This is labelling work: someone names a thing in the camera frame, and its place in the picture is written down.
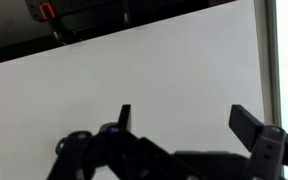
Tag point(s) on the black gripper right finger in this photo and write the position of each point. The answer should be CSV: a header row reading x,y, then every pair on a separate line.
x,y
267,144

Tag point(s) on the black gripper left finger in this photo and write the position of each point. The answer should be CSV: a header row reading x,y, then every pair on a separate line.
x,y
81,153

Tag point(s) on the black side table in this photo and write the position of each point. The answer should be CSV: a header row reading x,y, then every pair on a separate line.
x,y
24,32

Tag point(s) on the grey window frame post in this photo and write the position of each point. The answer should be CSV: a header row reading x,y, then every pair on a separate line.
x,y
266,27

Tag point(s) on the orange-handled black clamp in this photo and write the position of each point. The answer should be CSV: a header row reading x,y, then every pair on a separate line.
x,y
50,17

